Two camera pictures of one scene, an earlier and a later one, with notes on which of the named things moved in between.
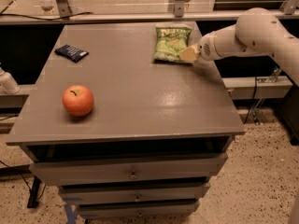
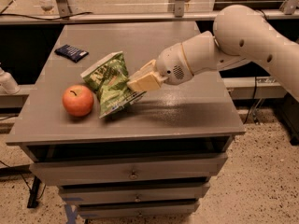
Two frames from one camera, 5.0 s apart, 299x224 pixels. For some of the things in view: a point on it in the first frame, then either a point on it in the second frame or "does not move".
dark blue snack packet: [71, 53] does not move
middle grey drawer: [135, 192] does not move
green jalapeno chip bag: [170, 41] → [109, 79]
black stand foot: [33, 201] does not move
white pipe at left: [7, 84] does not move
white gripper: [206, 49] → [170, 63]
